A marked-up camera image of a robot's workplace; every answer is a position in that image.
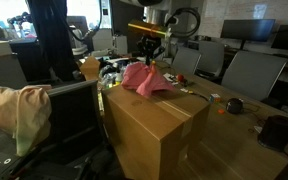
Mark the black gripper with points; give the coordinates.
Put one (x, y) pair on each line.
(150, 47)

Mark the pink cloth garment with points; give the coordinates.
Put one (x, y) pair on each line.
(144, 79)

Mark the peach cloth garment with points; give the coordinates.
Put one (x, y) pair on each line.
(24, 113)

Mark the grey chair across table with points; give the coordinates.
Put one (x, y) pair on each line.
(253, 74)
(186, 60)

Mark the small open cardboard box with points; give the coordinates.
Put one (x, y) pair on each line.
(90, 68)

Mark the large cardboard box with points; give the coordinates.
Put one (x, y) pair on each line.
(152, 135)

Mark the grey office chair near robot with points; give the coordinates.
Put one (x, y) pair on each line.
(74, 132)

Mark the red ball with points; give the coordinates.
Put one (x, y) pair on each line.
(180, 77)

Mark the white spray bottle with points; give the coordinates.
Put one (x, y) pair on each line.
(119, 78)

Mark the clear plastic bag pile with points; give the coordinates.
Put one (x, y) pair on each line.
(108, 74)

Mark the rubiks cube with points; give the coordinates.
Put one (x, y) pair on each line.
(215, 98)

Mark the black round speaker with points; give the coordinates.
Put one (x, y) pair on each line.
(234, 106)

